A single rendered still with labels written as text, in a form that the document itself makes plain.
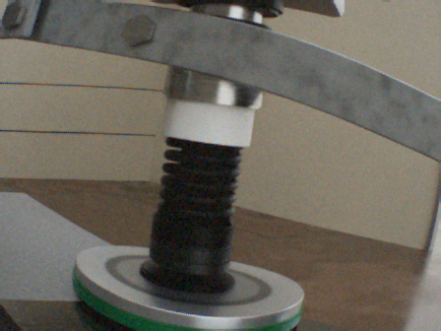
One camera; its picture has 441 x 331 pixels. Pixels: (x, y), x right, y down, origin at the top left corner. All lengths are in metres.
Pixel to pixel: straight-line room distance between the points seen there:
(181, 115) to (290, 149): 5.65
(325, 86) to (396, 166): 5.07
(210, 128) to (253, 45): 0.08
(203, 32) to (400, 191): 5.07
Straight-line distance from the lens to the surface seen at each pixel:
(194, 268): 0.52
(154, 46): 0.49
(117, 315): 0.48
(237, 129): 0.51
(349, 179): 5.78
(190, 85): 0.50
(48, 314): 0.48
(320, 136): 5.96
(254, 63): 0.47
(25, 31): 0.55
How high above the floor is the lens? 1.02
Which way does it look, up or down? 6 degrees down
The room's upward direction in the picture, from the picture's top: 8 degrees clockwise
